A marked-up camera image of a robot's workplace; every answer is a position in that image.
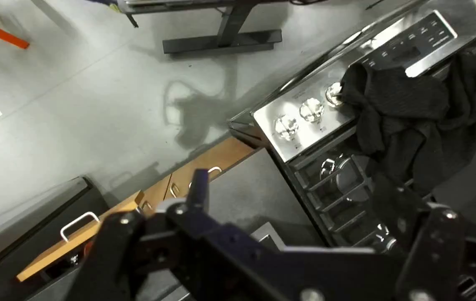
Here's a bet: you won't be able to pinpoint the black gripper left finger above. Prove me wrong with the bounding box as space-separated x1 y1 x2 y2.
64 168 221 301

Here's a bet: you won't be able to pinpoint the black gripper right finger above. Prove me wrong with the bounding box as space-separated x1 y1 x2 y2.
370 172 472 301

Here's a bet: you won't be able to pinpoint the black cast iron grate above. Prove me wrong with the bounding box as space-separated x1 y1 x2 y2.
288 148 410 249

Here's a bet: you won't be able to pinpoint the black cloth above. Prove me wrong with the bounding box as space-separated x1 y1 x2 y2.
337 48 476 197

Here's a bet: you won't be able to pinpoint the silver stove knob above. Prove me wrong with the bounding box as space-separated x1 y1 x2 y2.
323 82 345 108
297 97 325 127
272 112 300 143

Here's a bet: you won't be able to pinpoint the black metal stand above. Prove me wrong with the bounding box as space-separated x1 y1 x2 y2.
118 0 283 56

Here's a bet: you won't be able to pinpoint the orange stand legs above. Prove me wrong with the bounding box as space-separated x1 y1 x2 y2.
0 0 31 51

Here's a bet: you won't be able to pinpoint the silver cabinet door handle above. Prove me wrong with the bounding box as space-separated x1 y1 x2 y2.
161 175 181 200

